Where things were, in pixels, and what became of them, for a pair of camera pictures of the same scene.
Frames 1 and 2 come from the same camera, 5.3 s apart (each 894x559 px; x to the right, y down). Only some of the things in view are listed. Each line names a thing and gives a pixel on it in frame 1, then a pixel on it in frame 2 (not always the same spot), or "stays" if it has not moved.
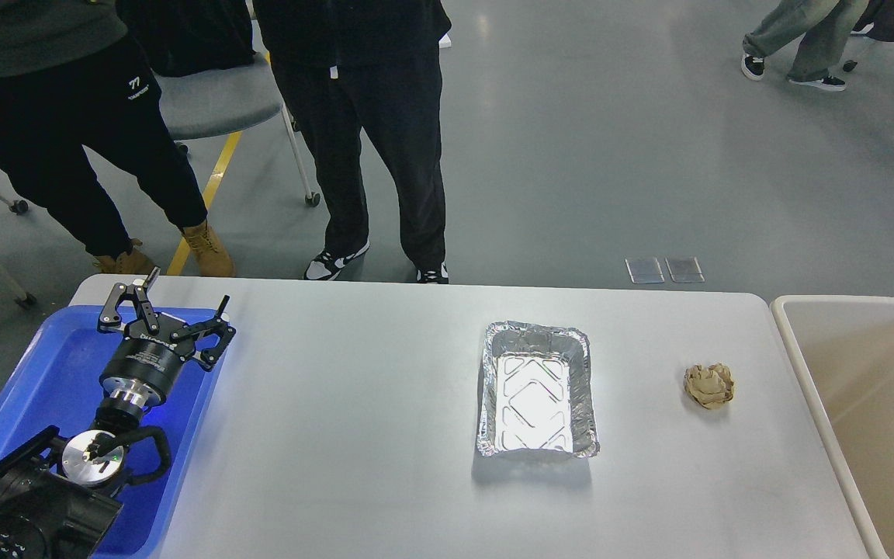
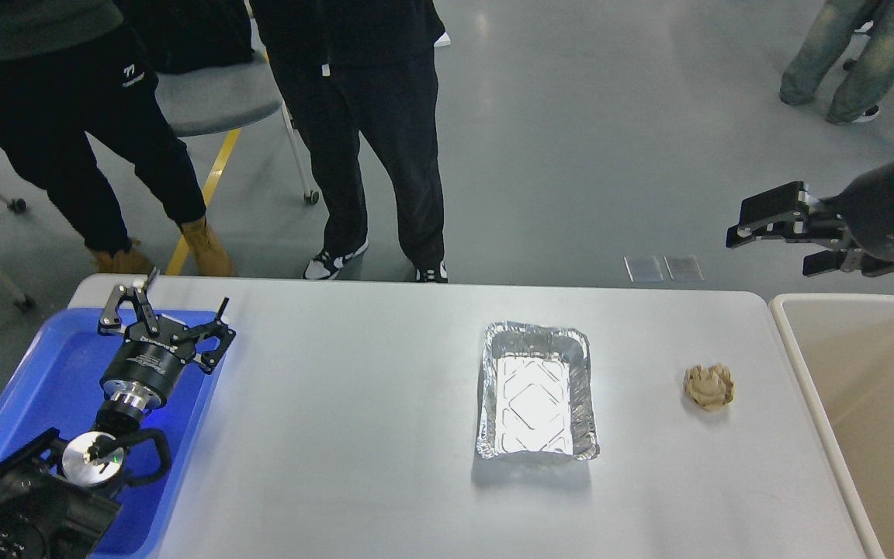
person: x=345 y=67 stays
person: x=825 y=26 -> x=892 y=26
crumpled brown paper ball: x=710 y=387 stays
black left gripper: x=144 y=365 stays
